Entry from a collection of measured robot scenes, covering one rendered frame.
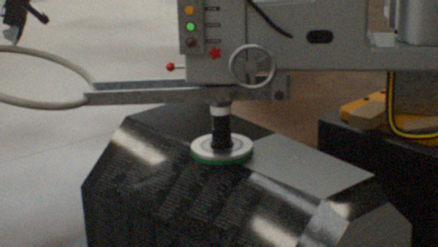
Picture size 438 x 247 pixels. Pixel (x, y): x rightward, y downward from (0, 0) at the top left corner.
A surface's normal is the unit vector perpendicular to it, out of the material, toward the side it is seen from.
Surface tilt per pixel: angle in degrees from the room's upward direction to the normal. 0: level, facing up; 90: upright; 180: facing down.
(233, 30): 90
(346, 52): 90
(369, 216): 90
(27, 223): 0
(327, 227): 55
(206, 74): 90
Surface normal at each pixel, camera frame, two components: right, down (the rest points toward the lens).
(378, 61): -0.11, 0.37
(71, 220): -0.04, -0.93
